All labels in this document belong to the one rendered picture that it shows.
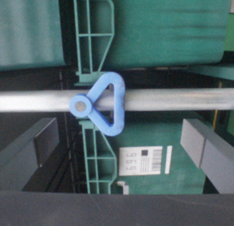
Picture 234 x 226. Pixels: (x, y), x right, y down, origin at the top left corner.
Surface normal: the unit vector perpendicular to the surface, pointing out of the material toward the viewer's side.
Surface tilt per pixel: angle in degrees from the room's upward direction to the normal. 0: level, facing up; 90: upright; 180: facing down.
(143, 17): 94
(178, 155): 91
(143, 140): 94
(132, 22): 94
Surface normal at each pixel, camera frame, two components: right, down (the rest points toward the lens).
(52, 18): 0.11, 0.29
